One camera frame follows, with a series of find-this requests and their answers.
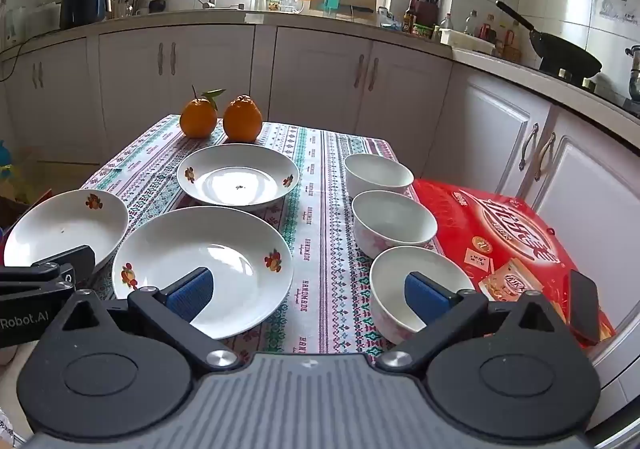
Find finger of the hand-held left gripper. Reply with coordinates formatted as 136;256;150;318
0;245;96;301

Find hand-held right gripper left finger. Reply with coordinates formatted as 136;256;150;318
54;267;240;371

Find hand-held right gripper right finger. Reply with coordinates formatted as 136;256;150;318
375;271;563;372

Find white bowl with pink flowers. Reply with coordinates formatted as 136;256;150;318
351;190;438;260
370;246;476;345
344;154;415;200

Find patterned striped tablecloth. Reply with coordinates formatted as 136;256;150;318
80;115;443;361

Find black smartphone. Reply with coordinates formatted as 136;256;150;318
569;269;601;346

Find orange with green leaf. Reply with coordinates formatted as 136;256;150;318
180;85;226;138

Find orange fruit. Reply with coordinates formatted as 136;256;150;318
223;95;263;142

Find white countertop appliance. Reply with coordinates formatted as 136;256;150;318
20;4;62;34

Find white plastic tray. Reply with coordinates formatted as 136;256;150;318
439;28;497;54

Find yellow oil bottle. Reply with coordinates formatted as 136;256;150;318
502;21;521;60

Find black gas stove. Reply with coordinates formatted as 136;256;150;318
537;64;640;117

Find black wok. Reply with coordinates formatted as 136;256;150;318
496;0;603;80

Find blue plastic bag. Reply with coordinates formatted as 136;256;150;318
377;6;403;30

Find knife block with knives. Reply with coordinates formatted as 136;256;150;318
414;0;444;27

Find steel cooking pot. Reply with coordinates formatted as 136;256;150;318
625;45;640;100

